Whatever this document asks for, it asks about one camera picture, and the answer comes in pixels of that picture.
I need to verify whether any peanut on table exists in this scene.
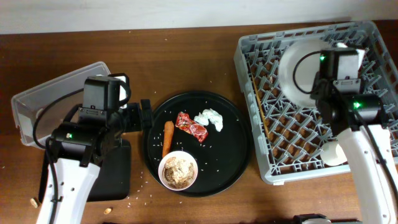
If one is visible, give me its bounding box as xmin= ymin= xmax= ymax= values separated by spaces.
xmin=104 ymin=208 xmax=112 ymax=215
xmin=30 ymin=198 xmax=39 ymax=208

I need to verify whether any pink bowl with food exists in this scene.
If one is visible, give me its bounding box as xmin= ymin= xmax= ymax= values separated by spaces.
xmin=158 ymin=151 xmax=198 ymax=191

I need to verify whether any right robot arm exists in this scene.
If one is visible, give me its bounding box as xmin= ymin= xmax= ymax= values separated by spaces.
xmin=311 ymin=48 xmax=397 ymax=223

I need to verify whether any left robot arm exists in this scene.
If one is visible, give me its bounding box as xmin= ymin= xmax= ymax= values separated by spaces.
xmin=37 ymin=73 xmax=154 ymax=223

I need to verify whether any clear plastic bin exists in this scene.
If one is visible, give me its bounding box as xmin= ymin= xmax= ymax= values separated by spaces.
xmin=11 ymin=62 xmax=111 ymax=147

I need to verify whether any white paper cup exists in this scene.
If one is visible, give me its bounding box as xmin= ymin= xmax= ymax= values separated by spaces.
xmin=320 ymin=141 xmax=347 ymax=166

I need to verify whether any peanut on table front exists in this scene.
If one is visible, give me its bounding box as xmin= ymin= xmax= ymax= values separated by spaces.
xmin=104 ymin=208 xmax=112 ymax=215

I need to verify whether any black rectangular tray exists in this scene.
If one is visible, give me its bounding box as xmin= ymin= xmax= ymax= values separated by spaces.
xmin=38 ymin=139 xmax=132 ymax=205

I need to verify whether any grey dishwasher rack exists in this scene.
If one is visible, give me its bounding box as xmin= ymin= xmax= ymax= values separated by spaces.
xmin=234 ymin=21 xmax=397 ymax=185

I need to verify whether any orange carrot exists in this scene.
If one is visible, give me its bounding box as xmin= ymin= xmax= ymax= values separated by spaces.
xmin=162 ymin=121 xmax=174 ymax=157

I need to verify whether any pale blue plate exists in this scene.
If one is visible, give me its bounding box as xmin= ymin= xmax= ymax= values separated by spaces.
xmin=277 ymin=39 xmax=330 ymax=108

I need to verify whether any round black serving tray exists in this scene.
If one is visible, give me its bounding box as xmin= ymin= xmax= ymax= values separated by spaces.
xmin=142 ymin=91 xmax=254 ymax=197

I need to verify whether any peanut on table left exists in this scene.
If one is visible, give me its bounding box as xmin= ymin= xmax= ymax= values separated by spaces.
xmin=30 ymin=198 xmax=39 ymax=208

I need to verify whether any wooden chopstick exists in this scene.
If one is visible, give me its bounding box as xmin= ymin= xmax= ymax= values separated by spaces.
xmin=251 ymin=76 xmax=270 ymax=140

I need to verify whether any red snack wrapper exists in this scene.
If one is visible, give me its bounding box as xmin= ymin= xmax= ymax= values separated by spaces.
xmin=175 ymin=112 xmax=208 ymax=143

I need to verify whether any white tissue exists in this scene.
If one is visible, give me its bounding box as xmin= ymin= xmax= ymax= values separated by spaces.
xmin=194 ymin=109 xmax=223 ymax=132

